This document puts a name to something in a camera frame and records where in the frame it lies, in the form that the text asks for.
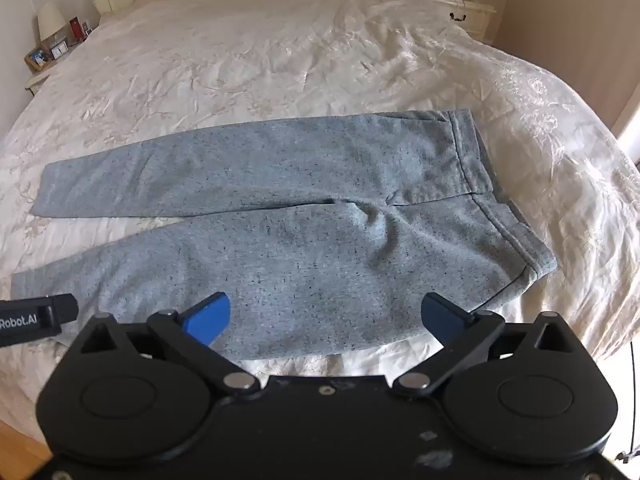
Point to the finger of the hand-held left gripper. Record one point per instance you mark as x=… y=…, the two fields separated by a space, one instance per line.
x=65 y=307

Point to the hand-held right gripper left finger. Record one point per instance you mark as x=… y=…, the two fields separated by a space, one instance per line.
x=207 y=317

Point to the white shade table lamp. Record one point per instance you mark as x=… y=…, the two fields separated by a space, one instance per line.
x=50 y=20

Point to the wooden photo frame blue picture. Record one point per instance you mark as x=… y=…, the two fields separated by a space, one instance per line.
x=37 y=58

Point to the grey speckled pants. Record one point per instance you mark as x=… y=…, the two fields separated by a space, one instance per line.
x=300 y=260

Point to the cream nightstand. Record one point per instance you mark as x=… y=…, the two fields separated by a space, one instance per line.
x=40 y=80
x=465 y=12

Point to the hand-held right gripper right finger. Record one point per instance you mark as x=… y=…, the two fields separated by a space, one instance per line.
x=442 y=317

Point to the white embroidered bedspread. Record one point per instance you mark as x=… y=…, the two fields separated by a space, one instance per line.
x=300 y=50

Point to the red bottle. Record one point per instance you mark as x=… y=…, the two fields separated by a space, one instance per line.
x=75 y=29

